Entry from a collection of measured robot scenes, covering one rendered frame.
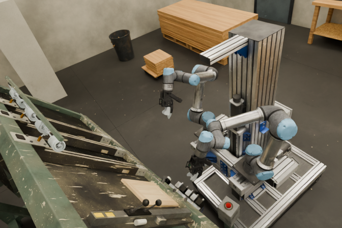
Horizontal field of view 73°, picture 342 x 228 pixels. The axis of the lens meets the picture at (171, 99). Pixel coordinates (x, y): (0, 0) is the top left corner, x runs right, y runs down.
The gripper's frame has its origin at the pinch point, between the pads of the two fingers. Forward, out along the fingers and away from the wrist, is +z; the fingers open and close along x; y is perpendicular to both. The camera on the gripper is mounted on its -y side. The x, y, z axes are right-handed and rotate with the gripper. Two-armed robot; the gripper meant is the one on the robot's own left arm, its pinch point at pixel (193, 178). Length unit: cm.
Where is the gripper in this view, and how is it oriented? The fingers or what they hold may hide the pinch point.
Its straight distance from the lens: 159.1
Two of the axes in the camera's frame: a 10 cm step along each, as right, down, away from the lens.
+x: 5.4, 4.5, -7.1
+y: -8.1, 0.4, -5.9
